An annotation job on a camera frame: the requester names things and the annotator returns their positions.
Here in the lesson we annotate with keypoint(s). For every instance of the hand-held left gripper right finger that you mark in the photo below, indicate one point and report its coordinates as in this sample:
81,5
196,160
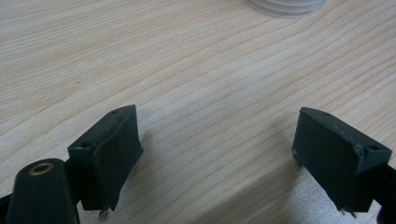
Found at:
336,155

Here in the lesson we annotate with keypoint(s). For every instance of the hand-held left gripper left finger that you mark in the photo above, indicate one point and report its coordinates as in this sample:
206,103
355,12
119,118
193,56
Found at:
106,161

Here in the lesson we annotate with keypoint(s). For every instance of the clear plastic cup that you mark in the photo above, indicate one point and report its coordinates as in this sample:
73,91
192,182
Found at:
285,7

